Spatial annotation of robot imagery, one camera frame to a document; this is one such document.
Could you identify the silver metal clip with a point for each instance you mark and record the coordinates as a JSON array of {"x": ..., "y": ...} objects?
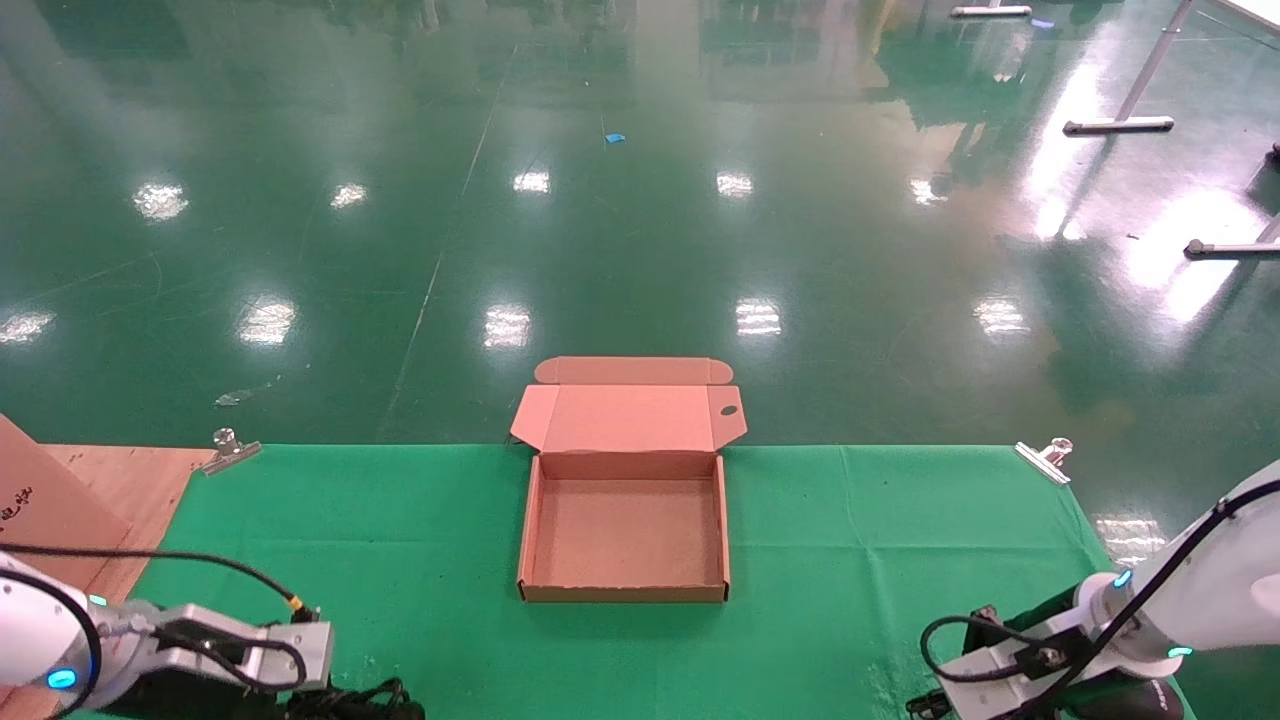
[
  {"x": 1042, "y": 462},
  {"x": 232, "y": 455}
]

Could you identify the clear tape floor scrap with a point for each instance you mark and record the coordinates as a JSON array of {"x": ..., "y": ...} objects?
[{"x": 235, "y": 398}]

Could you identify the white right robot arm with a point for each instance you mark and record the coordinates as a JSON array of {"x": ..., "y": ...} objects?
[{"x": 1230, "y": 570}]

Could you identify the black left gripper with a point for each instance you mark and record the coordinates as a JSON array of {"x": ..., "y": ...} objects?
[{"x": 190, "y": 703}]

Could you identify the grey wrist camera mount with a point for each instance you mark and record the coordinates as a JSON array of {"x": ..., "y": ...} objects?
[
  {"x": 290, "y": 650},
  {"x": 990, "y": 675}
]

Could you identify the green table cloth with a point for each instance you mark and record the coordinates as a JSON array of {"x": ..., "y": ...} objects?
[{"x": 400, "y": 560}]

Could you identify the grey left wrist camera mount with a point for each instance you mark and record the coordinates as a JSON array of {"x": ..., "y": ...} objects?
[{"x": 290, "y": 650}]

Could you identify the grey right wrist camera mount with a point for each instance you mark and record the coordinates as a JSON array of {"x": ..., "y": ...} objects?
[{"x": 990, "y": 675}]

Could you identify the flat open cardboard box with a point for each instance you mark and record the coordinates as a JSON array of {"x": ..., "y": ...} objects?
[{"x": 625, "y": 530}]

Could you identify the tall printed cardboard box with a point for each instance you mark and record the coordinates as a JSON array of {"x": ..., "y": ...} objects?
[{"x": 50, "y": 510}]

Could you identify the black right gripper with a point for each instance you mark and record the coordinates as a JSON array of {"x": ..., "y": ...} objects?
[{"x": 1140, "y": 700}]

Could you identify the white metal stand leg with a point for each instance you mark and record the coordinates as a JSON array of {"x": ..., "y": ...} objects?
[
  {"x": 1230, "y": 247},
  {"x": 990, "y": 11},
  {"x": 1120, "y": 126}
]

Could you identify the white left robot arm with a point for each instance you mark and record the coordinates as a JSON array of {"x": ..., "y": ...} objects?
[{"x": 30, "y": 620}]

